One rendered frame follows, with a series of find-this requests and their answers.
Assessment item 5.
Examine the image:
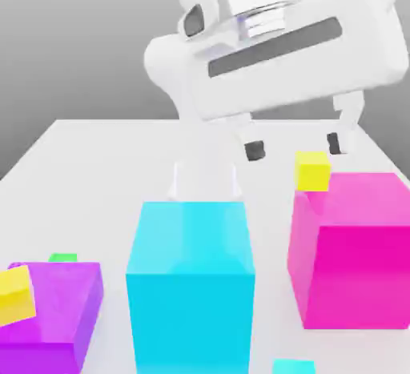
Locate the large pink box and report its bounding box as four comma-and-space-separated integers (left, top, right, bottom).
287, 171, 410, 331

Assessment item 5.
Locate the small green cube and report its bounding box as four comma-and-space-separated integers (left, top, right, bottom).
47, 252, 78, 263

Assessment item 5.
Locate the large cyan box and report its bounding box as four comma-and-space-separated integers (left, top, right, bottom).
125, 201, 256, 374

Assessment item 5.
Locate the large purple box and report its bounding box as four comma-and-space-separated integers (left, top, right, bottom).
0, 261, 104, 374

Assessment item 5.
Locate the small cyan cube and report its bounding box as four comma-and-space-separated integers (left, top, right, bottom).
271, 358, 317, 374

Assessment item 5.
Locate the small yellow cube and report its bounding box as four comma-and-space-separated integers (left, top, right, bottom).
294, 151, 332, 193
0, 264, 37, 328

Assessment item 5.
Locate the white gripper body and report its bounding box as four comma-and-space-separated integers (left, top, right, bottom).
187, 0, 410, 122

